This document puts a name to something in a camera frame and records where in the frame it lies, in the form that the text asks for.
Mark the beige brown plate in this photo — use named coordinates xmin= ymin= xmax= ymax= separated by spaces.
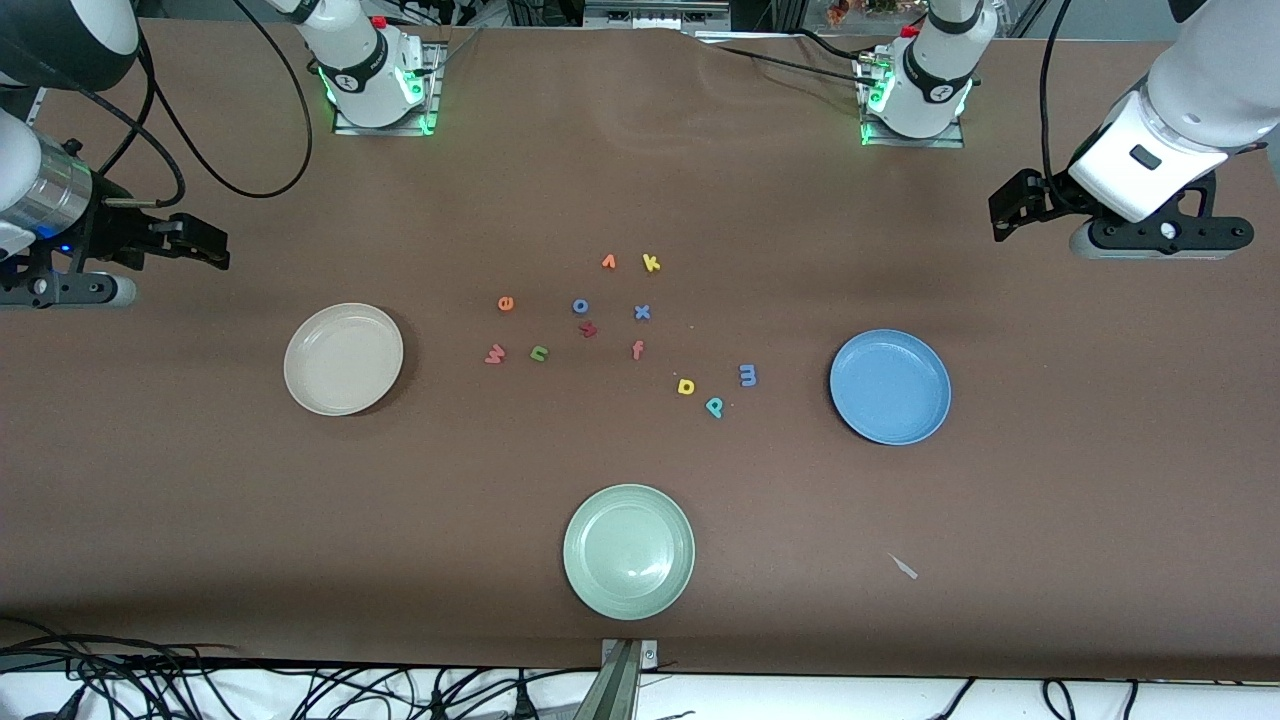
xmin=283 ymin=303 xmax=405 ymax=417

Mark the blue plate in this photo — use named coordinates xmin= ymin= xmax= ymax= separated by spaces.
xmin=829 ymin=329 xmax=952 ymax=446

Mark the orange brown background object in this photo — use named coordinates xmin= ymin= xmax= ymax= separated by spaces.
xmin=826 ymin=0 xmax=901 ymax=26

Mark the brown table cover sheet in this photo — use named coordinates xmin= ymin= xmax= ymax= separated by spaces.
xmin=0 ymin=18 xmax=1280 ymax=683

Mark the grey metal crossbar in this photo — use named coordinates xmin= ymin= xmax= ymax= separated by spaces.
xmin=583 ymin=0 xmax=733 ymax=31

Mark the pale green plate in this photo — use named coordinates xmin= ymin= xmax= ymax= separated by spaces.
xmin=562 ymin=484 xmax=696 ymax=621

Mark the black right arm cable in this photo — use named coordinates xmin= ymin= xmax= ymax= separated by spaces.
xmin=60 ymin=0 xmax=314 ymax=209

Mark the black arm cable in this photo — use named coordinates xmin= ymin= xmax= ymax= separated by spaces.
xmin=1038 ymin=0 xmax=1076 ymax=186
xmin=60 ymin=0 xmax=314 ymax=209

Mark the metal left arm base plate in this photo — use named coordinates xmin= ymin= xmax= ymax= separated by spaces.
xmin=858 ymin=55 xmax=967 ymax=149

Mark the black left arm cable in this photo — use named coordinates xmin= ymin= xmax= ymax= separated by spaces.
xmin=1038 ymin=0 xmax=1076 ymax=186

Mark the black cable on table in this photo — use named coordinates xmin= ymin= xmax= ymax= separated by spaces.
xmin=790 ymin=27 xmax=881 ymax=66
xmin=695 ymin=42 xmax=869 ymax=81

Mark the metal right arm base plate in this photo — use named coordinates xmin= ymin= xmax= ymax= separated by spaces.
xmin=333 ymin=40 xmax=443 ymax=137

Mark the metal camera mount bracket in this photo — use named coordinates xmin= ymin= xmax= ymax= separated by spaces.
xmin=573 ymin=638 xmax=661 ymax=720

